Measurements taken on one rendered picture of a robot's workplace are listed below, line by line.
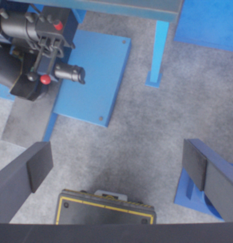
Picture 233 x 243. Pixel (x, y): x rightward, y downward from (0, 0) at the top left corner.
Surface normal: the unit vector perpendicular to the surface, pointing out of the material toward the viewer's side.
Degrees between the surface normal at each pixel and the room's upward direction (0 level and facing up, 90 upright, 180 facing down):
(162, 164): 0
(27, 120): 0
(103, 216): 0
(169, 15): 90
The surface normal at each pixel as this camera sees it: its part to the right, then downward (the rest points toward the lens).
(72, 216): -0.15, -0.15
